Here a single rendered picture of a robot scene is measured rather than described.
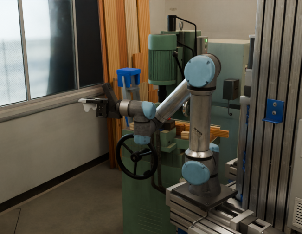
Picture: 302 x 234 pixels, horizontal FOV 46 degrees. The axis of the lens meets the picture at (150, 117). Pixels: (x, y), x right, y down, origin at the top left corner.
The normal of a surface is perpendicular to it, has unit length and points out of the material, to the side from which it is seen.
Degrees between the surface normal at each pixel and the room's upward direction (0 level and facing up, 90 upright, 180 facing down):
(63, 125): 90
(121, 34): 87
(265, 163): 90
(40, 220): 0
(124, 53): 87
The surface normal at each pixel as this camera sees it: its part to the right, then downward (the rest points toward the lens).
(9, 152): 0.84, 0.14
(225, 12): -0.54, 0.22
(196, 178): -0.38, 0.37
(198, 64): -0.38, 0.12
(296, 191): -0.74, 0.18
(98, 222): 0.00, -0.96
